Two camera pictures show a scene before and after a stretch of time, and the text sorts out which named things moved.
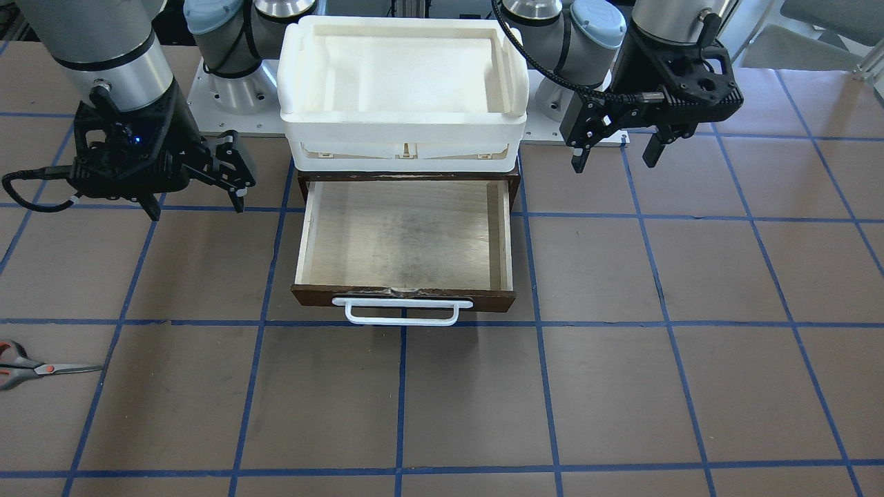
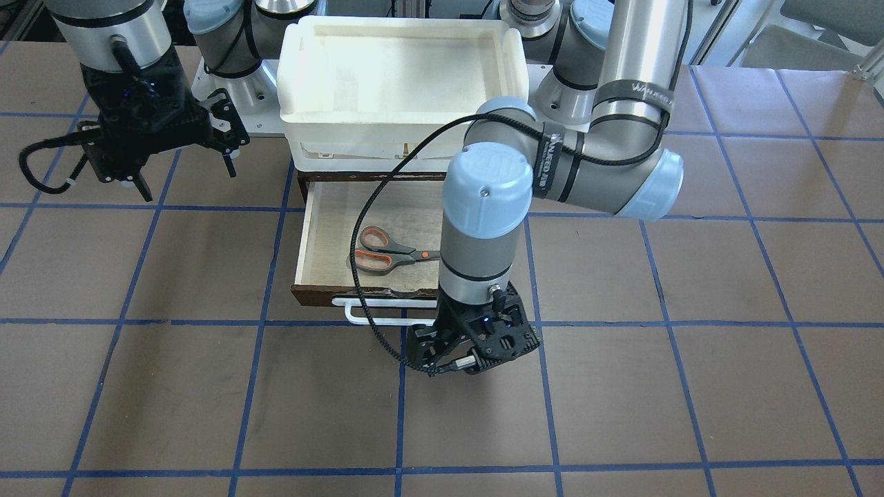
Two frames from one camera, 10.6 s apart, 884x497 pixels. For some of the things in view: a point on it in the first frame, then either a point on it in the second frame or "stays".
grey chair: x=777 y=47 stays
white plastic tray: x=402 y=94 stays
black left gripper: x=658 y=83 to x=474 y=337
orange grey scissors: x=16 y=368 to x=382 y=254
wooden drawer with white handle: x=405 y=248 stays
